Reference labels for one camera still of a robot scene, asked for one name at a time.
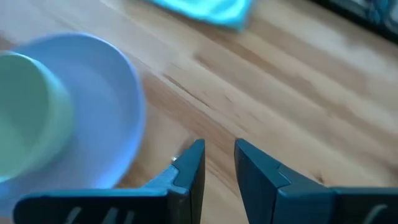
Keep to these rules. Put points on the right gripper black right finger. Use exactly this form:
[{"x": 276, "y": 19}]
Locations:
[{"x": 295, "y": 202}]

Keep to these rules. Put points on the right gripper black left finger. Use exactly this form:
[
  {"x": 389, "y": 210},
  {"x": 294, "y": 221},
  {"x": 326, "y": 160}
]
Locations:
[{"x": 140, "y": 205}]

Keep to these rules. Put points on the green bowl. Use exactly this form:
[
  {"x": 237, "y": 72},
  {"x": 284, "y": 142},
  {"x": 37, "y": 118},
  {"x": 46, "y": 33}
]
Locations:
[{"x": 28, "y": 118}]

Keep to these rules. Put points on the lilac round plate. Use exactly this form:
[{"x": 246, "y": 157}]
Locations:
[{"x": 105, "y": 118}]

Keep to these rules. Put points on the teal folded cloth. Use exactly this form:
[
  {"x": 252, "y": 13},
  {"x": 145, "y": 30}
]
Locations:
[{"x": 211, "y": 11}]

